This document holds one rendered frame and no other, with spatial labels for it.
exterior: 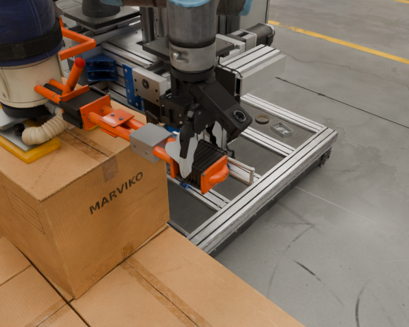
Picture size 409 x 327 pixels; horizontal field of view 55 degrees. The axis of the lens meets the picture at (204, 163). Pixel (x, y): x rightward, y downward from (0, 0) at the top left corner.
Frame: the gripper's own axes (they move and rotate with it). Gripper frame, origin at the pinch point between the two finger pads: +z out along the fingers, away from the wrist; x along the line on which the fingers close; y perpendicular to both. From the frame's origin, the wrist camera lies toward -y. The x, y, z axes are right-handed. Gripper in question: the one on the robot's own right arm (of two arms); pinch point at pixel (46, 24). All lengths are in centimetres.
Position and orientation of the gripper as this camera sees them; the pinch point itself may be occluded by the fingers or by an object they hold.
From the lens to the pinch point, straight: 153.3
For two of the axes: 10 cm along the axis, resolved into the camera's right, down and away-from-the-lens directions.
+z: 0.0, 7.8, 6.2
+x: 6.2, -4.9, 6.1
